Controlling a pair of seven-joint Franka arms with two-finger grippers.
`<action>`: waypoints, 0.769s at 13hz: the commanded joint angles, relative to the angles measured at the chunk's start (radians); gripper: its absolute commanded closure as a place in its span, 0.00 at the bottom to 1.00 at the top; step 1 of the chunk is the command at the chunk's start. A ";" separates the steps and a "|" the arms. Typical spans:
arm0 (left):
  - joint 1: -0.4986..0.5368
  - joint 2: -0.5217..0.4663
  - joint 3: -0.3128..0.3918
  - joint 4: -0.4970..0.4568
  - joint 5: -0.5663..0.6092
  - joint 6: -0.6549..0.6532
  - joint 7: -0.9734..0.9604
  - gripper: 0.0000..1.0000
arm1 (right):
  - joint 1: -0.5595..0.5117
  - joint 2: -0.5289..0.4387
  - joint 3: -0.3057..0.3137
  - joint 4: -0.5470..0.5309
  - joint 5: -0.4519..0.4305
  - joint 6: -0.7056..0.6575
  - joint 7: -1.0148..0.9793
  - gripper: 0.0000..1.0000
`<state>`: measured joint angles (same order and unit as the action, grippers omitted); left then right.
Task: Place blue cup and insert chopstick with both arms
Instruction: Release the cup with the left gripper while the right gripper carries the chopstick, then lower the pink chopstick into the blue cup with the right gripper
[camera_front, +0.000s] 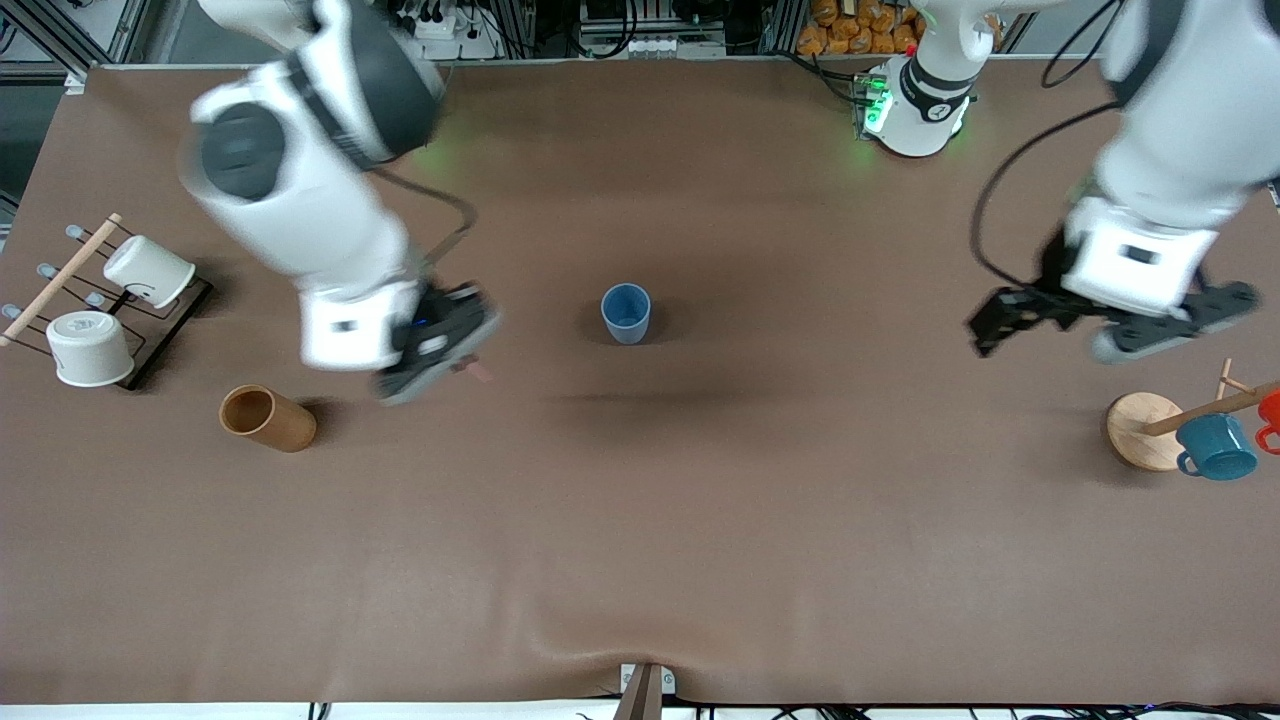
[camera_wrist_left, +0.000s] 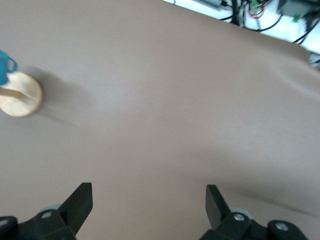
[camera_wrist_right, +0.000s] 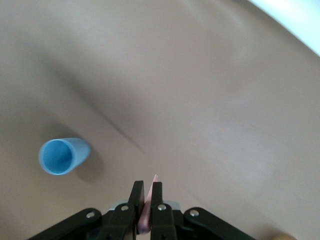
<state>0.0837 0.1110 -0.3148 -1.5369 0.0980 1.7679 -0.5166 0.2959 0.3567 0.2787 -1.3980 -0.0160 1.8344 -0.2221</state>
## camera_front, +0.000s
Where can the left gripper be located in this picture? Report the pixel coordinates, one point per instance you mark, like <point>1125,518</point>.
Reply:
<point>1040,301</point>

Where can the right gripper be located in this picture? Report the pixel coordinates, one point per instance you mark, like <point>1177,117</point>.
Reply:
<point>447,314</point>

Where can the pink chopstick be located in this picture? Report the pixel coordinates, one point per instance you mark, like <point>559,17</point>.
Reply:
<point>478,371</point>

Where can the blue cup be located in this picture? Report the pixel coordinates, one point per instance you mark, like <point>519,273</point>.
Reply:
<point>626,312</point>

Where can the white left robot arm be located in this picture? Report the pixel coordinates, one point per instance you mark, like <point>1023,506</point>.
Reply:
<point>1180,120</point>

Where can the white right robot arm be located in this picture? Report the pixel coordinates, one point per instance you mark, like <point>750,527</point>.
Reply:
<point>300,200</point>

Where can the plain white cup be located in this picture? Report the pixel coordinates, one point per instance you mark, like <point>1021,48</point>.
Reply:
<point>150,270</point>

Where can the white cup with printed base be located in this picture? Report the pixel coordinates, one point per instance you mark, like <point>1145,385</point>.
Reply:
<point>90,350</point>

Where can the wooden mug tree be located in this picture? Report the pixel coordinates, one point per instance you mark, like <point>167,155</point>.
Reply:
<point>1140,430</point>

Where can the brown wooden cylinder holder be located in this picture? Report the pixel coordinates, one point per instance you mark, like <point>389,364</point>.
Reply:
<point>285,425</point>

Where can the teal mug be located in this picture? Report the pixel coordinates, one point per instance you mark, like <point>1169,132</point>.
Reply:
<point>1220,448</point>

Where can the orange mug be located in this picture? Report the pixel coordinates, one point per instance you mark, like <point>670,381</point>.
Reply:
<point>1272,415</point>

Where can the white power strip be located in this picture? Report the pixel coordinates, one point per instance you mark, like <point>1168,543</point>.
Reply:
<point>432,25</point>

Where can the orange bread rolls pile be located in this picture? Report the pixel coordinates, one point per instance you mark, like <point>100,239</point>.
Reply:
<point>860,25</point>

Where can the grey electronics box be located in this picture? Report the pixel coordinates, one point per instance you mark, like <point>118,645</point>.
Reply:
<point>650,40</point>

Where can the metal table clamp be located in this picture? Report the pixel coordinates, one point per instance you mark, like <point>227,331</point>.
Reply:
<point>642,692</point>

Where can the aluminium frame profile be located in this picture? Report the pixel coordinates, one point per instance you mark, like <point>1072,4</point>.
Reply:
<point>95,35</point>

